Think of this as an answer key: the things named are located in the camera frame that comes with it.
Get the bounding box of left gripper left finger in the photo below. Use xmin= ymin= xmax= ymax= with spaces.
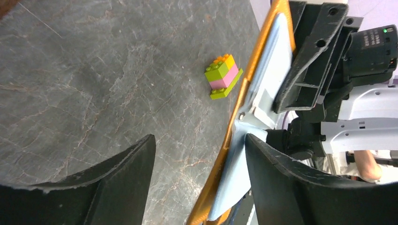
xmin=0 ymin=135 xmax=156 ymax=225

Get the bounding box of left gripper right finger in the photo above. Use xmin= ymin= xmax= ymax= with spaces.
xmin=245 ymin=134 xmax=398 ymax=225

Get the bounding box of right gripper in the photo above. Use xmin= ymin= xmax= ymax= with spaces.
xmin=273 ymin=0 xmax=359 ymax=123

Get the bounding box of yellow leather card holder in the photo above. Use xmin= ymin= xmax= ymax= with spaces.
xmin=186 ymin=0 xmax=296 ymax=225

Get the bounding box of person forearm in background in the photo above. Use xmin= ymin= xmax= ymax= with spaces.
xmin=354 ymin=150 xmax=383 ymax=181

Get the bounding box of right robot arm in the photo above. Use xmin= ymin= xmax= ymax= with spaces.
xmin=266 ymin=0 xmax=398 ymax=162

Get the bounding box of pink and green brick stack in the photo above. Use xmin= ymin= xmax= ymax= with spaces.
xmin=204 ymin=54 xmax=243 ymax=100

